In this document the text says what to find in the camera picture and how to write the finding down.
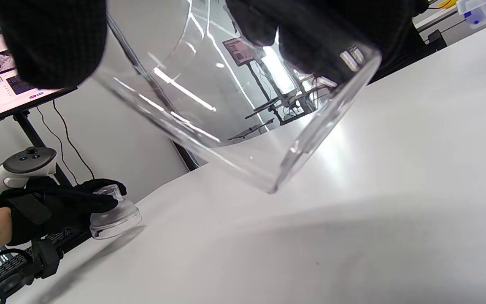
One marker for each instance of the dark brown board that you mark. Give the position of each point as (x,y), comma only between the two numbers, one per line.
(251,130)

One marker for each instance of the clear plastic shaker lid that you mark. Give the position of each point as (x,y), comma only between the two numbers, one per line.
(114,221)

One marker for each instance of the black desk monitor stand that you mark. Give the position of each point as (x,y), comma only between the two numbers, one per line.
(28,131)

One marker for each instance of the monitor on tall stand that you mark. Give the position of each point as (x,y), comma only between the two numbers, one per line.
(241,50)

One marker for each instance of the black keyboard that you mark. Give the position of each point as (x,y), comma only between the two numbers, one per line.
(11,267)

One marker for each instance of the white black controller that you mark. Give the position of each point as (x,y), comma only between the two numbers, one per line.
(28,162)

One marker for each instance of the clear plastic shaker cup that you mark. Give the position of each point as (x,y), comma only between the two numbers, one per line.
(209,139)

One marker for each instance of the person's right hand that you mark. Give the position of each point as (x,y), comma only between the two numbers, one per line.
(57,42)

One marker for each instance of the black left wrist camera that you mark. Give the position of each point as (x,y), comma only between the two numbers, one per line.
(47,257)

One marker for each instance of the black office chair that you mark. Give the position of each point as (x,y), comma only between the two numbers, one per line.
(403,52)

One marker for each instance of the tall monitor stand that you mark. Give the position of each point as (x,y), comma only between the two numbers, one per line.
(264,88)

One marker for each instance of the person's left hand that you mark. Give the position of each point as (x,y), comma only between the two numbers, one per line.
(57,207)

